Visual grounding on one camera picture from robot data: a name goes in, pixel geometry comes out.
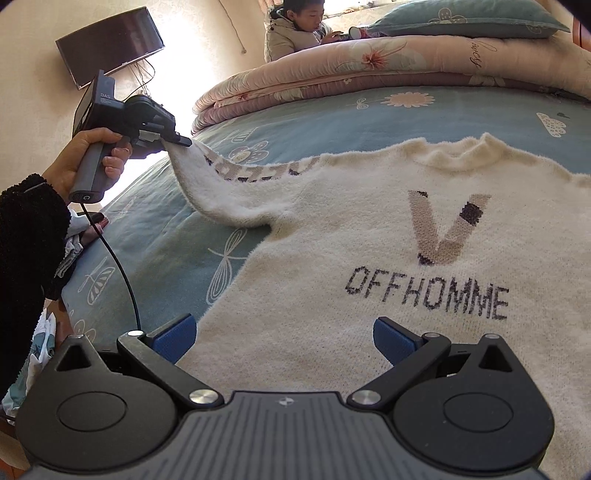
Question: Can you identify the black wall television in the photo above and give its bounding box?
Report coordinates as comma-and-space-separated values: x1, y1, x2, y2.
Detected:
55, 7, 166, 90

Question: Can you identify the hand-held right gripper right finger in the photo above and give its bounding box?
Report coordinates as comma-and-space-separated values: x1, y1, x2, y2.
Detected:
346, 316, 528, 413

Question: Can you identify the person's left hand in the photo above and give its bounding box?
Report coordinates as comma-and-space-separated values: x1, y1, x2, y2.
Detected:
41, 128, 136, 198

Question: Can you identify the teal floral pillow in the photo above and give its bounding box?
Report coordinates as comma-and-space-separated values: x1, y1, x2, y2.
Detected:
365, 4, 571, 40

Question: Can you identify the cream fuzzy knit sweater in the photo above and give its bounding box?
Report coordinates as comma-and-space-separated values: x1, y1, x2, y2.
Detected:
168, 133, 591, 480

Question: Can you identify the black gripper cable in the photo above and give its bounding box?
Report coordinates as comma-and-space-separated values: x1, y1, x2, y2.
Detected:
81, 200, 141, 334

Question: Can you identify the person's floral clothing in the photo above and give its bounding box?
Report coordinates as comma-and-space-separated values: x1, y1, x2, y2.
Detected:
0, 205, 112, 418

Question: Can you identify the pink floral folded quilt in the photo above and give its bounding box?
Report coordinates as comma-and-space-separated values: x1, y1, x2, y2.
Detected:
191, 34, 591, 137

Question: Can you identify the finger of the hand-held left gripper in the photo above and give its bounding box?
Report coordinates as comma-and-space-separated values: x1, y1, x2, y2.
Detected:
152, 132, 193, 150

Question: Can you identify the person's left forearm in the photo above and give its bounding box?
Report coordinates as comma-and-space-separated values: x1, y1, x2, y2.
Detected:
0, 173, 74, 402

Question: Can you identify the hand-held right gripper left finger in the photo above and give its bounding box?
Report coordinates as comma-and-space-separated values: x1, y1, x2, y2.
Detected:
57, 313, 224, 413

